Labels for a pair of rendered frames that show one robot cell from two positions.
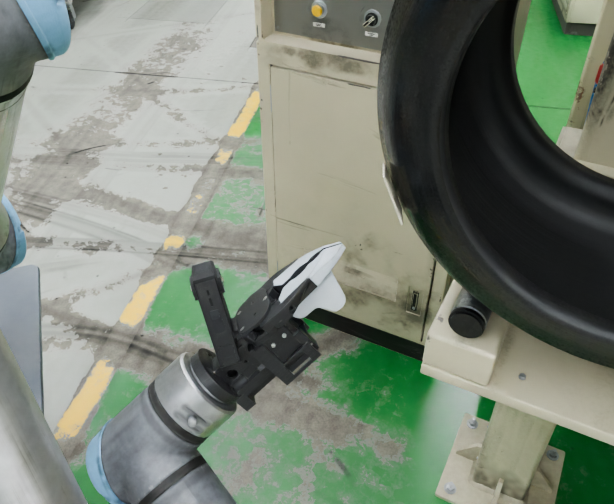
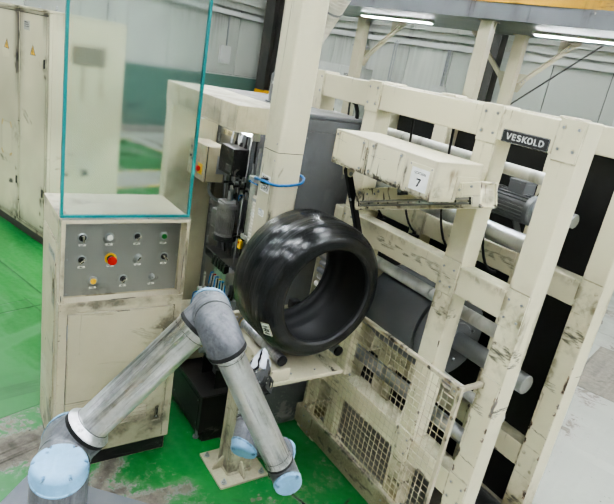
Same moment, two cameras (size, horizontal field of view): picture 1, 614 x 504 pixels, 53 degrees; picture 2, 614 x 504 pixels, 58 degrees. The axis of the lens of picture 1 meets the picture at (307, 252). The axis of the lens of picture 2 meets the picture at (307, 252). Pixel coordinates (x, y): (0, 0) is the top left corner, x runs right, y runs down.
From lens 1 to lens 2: 1.67 m
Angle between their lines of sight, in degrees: 58
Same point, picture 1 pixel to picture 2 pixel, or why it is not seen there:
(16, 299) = not seen: hidden behind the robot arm
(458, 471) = (220, 474)
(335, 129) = (109, 336)
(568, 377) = (298, 368)
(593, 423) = (313, 374)
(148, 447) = not seen: hidden behind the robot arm
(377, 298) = (134, 422)
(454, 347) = (279, 371)
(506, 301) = (297, 345)
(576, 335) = (313, 346)
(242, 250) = not seen: outside the picture
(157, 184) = not seen: outside the picture
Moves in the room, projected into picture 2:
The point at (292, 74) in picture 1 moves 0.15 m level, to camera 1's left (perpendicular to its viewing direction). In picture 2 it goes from (83, 315) to (52, 326)
